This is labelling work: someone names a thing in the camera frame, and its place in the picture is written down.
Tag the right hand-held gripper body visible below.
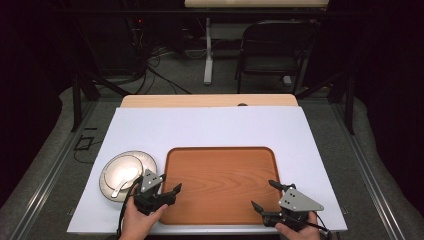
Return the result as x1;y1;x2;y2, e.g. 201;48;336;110
261;185;330;233

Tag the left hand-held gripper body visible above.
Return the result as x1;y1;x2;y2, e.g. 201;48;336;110
133;168;178;216

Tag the white ceramic spoon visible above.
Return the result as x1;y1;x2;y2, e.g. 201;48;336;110
110;167;140;199

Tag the white bowl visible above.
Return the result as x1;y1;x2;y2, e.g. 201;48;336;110
103;154;145;191

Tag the brown wooden tray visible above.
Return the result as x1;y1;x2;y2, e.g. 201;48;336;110
158;146;284;226

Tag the white round plate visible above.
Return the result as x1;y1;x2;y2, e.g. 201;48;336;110
98;150;158;203

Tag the person's right hand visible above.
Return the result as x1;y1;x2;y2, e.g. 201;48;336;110
274;211;322;240

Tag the person's left hand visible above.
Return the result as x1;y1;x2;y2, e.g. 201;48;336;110
118;184;170;240

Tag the white table board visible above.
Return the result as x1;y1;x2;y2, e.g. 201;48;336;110
66;106;349;235

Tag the light wooden table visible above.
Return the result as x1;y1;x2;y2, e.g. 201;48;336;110
119;93;300;109

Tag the black metal stand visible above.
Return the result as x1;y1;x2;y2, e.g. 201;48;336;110
70;64;132;133
294;70;356;136

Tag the white desk leg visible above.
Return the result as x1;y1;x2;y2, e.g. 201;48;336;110
202;17;215;86

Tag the black folding chair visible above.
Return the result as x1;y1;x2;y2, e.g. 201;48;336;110
234;19;320;96

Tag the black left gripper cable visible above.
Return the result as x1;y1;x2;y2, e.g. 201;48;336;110
116;176;144;238

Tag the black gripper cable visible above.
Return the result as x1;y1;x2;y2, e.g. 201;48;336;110
116;176;144;238
314;213;334;238

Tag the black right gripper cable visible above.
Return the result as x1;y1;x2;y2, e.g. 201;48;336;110
314;213;334;238

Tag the grey metal floor rail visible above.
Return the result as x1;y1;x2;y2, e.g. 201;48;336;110
9;99;98;240
329;102;408;240

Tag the bundle of floor cables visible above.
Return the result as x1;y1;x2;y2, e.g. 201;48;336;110
132;44;193;96

